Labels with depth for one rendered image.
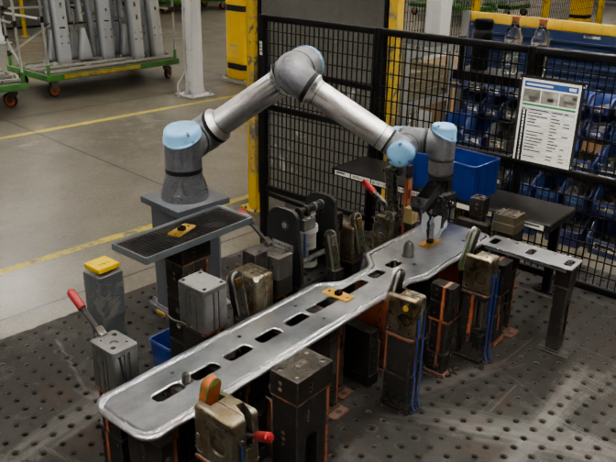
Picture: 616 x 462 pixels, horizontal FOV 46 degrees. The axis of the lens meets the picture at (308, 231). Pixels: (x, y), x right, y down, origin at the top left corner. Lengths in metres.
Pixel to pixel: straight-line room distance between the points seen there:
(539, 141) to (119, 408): 1.71
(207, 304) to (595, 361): 1.23
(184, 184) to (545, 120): 1.24
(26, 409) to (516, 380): 1.37
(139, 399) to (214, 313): 0.32
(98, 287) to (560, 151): 1.61
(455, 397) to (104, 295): 0.99
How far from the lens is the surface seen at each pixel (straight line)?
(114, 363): 1.61
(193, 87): 8.94
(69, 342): 2.38
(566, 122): 2.59
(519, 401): 2.13
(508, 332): 2.44
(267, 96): 2.25
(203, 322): 1.74
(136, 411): 1.52
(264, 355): 1.67
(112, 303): 1.78
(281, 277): 1.97
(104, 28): 9.82
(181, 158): 2.24
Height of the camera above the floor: 1.90
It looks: 23 degrees down
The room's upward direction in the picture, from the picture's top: 1 degrees clockwise
